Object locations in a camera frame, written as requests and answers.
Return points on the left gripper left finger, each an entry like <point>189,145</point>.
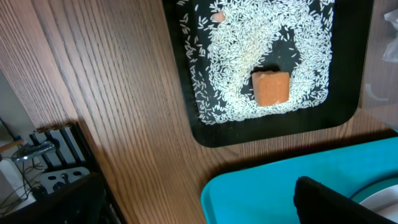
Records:
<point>78,202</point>

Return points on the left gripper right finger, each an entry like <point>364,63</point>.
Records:
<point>317,204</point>

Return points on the grey-green plate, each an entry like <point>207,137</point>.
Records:
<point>380,198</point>

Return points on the orange food cube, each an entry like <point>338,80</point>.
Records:
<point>270,87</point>

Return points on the rice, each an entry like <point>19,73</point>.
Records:
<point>291,36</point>

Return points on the white napkin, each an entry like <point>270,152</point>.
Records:
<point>390,55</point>

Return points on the black waste tray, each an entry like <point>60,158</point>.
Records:
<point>350,32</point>

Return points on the teal serving tray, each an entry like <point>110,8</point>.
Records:
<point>264,194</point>

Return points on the clear plastic bin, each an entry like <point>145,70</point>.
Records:
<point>379,94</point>

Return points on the small orange food crumb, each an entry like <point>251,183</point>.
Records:
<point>218,17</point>

